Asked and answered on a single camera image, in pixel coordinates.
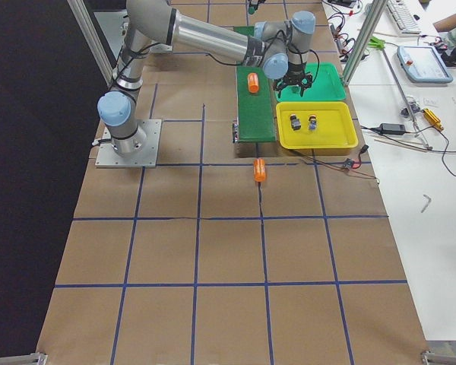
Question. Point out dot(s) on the white keyboard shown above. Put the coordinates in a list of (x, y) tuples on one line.
[(404, 22)]

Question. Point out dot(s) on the allen key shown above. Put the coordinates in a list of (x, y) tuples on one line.
[(427, 203)]

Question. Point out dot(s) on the green grabber tool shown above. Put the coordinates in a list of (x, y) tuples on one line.
[(376, 43)]

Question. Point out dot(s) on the yellow push button spare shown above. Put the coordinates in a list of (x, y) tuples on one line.
[(312, 120)]

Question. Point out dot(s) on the yellow plastic tray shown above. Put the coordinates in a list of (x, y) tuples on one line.
[(324, 127)]

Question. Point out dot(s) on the small black circuit board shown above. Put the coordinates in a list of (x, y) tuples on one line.
[(349, 164)]

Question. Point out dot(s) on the teach pendant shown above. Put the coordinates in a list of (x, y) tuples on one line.
[(422, 64)]

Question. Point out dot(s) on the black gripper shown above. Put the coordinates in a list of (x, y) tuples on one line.
[(297, 73), (254, 2)]

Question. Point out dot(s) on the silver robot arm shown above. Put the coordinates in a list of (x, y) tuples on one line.
[(279, 48)]

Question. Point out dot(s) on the orange cylinder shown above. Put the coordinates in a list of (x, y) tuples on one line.
[(260, 174), (253, 83)]

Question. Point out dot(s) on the aluminium frame post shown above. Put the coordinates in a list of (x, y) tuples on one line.
[(367, 29)]

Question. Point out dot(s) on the green conveyor belt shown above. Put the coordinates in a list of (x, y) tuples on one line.
[(255, 120)]

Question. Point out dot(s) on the black power adapter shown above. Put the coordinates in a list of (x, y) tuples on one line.
[(392, 129)]

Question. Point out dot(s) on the green plastic tray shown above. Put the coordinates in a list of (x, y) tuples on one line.
[(326, 87)]

